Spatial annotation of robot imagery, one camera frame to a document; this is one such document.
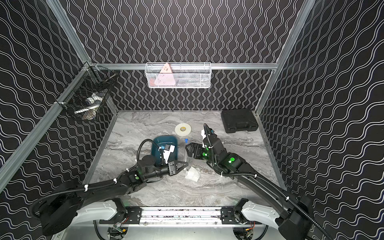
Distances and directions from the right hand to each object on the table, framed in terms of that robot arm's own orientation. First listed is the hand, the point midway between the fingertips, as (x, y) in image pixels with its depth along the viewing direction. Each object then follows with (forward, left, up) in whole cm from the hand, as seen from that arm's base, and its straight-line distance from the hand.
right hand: (192, 146), depth 75 cm
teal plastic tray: (+14, +20, -15) cm, 29 cm away
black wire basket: (+32, +68, +6) cm, 75 cm away
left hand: (-9, +2, -1) cm, 9 cm away
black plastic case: (+34, -30, -17) cm, 49 cm away
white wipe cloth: (-6, 0, -20) cm, 20 cm away
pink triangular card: (+40, +16, +14) cm, 46 cm away
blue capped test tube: (-4, +3, -1) cm, 5 cm away
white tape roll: (+29, +8, -22) cm, 37 cm away
